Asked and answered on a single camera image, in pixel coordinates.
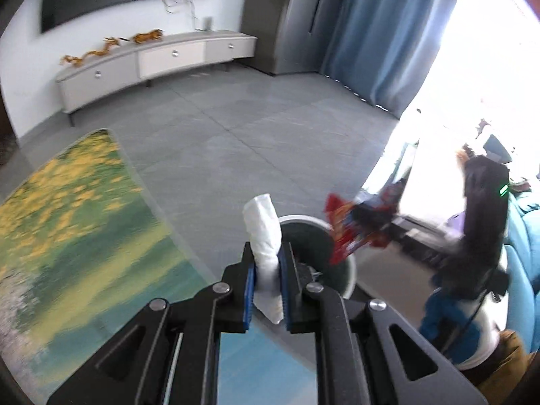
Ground golden dragon ornament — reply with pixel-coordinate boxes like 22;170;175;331
60;36;121;67

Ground black boxy object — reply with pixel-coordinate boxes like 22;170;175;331
482;134;514;164

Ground blue curtain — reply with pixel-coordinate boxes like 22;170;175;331
318;0;463;119

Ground dark grey refrigerator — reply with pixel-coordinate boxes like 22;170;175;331
240;0;352;75

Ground teal sofa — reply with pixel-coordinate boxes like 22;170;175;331
503;189;540;335

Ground brown fluffy item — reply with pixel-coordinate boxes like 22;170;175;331
455;144;477;166

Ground person's mustard trouser leg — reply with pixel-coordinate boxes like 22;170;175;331
476;330;536;405

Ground hanging television cables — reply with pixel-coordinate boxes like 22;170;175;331
162;0;200;21

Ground red snack packet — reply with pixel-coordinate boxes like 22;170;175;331
323;185;406;267

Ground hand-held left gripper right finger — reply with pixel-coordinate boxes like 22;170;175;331
278;240;488;405

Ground long white TV cabinet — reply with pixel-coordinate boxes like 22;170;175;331
56;29;258;127

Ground white round trash bin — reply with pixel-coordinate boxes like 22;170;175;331
276;214;359;301

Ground golden tiger ornament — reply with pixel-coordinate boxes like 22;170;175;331
131;29;165;45

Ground white tissue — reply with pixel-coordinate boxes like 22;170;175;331
242;193;285;325

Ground white coffee table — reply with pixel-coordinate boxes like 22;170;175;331
360;134;470;271

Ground green yellow patterned rug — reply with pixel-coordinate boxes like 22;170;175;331
0;128;318;405

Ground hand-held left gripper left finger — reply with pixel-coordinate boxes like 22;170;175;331
46;240;256;405

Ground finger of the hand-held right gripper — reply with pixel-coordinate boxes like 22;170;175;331
353;202;423;239
392;225;458;268

